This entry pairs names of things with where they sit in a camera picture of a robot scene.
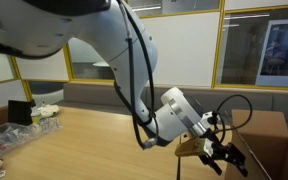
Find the brown cardboard box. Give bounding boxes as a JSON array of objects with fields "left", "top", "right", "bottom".
[{"left": 225, "top": 110, "right": 288, "bottom": 180}]

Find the white cloth item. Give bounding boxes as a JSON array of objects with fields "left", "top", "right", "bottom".
[{"left": 31, "top": 105, "right": 60, "bottom": 118}]

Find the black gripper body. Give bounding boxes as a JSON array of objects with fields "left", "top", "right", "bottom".
[{"left": 199, "top": 142, "right": 238, "bottom": 164}]

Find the clear plastic bag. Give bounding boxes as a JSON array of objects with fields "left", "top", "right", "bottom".
[{"left": 0, "top": 118, "right": 62, "bottom": 155}]

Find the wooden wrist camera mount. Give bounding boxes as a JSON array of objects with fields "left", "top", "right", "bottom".
[{"left": 175, "top": 138, "right": 213, "bottom": 157}]

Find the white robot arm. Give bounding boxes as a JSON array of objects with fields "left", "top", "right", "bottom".
[{"left": 0, "top": 0, "right": 248, "bottom": 176}]

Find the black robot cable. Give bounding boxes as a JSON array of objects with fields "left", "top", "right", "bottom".
[{"left": 113, "top": 0, "right": 254, "bottom": 150}]

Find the framed wall poster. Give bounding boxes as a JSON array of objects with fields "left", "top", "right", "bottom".
[{"left": 255, "top": 19, "right": 288, "bottom": 87}]

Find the black square box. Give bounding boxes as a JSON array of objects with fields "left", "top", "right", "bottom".
[{"left": 8, "top": 100, "right": 35, "bottom": 126}]

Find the grey bench sofa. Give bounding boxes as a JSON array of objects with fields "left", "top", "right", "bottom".
[{"left": 59, "top": 82, "right": 288, "bottom": 127}]

